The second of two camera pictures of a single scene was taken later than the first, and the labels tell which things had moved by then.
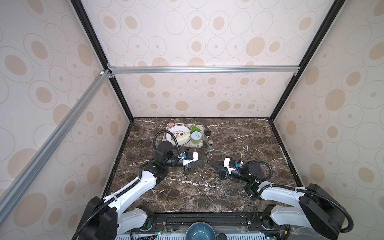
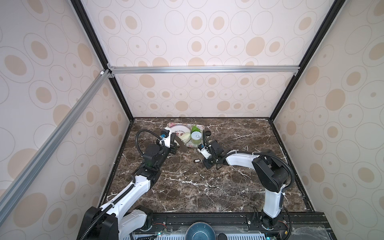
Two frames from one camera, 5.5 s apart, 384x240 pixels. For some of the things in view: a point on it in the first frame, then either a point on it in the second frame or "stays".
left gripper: x=188 y=167 -> x=172 y=151
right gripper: x=224 y=174 -> x=206 y=164
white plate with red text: x=178 y=130 stays
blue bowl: x=200 y=231 stays
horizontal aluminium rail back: x=176 y=69 stays
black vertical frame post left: x=91 y=33 stays
